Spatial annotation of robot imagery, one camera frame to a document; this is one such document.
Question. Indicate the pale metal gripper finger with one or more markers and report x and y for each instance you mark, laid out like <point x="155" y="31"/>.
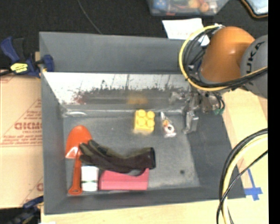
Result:
<point x="187" y="123"/>
<point x="194" y="123"/>

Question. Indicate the small clear packet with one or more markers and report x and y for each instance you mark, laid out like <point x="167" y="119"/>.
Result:
<point x="169" y="127"/>

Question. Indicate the grey metal bin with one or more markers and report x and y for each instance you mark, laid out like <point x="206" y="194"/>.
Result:
<point x="172" y="157"/>

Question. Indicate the yellow toy brick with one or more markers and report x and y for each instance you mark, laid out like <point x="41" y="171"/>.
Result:
<point x="144" y="121"/>

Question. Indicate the dark brown glove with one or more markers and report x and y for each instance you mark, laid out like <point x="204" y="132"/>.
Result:
<point x="121" y="161"/>

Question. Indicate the pink box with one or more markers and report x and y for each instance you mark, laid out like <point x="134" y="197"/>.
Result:
<point x="123" y="182"/>

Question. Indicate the orange toy shovel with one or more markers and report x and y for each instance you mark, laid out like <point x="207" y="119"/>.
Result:
<point x="78" y="137"/>

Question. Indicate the white cylindrical container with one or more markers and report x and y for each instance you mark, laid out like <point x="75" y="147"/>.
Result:
<point x="89" y="178"/>

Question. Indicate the brown cardboard board red print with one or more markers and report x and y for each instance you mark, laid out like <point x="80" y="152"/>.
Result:
<point x="18" y="160"/>

